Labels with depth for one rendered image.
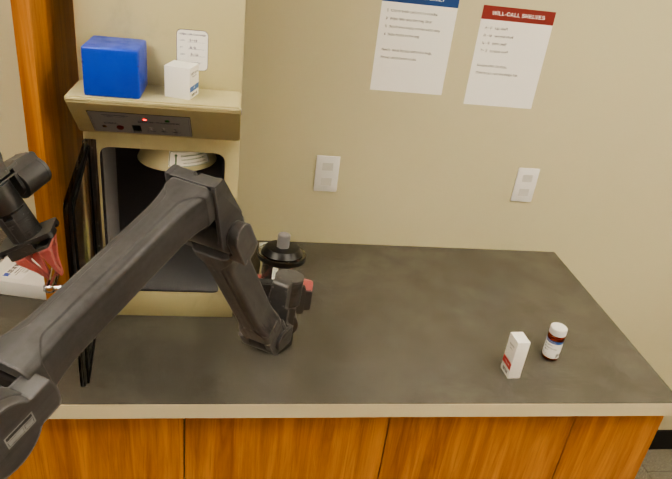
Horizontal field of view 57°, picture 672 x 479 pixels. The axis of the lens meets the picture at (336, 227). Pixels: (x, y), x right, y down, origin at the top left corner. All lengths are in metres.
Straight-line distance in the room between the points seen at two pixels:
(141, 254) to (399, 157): 1.27
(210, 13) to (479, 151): 0.98
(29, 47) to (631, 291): 2.02
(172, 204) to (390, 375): 0.83
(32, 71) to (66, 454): 0.79
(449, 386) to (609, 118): 1.02
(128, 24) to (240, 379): 0.76
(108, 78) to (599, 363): 1.30
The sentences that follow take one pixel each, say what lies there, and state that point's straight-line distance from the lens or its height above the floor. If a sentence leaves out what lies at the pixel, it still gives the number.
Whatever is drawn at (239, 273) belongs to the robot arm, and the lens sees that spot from 0.95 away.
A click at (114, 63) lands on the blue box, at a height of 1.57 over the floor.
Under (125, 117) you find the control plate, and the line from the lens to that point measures 1.28.
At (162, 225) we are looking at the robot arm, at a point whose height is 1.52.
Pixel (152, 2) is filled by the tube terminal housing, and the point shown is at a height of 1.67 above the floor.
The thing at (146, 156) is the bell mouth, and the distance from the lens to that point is 1.44.
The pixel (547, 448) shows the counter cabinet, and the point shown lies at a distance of 1.68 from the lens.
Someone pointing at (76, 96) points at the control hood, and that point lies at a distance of 1.26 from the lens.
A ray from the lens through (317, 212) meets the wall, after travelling 1.92.
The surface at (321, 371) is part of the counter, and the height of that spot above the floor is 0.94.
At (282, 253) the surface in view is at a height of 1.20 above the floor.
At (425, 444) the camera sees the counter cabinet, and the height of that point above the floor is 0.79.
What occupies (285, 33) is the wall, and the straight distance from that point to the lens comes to 1.74.
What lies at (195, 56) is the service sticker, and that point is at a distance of 1.31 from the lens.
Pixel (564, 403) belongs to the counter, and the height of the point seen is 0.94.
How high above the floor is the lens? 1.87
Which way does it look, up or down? 27 degrees down
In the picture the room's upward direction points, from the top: 7 degrees clockwise
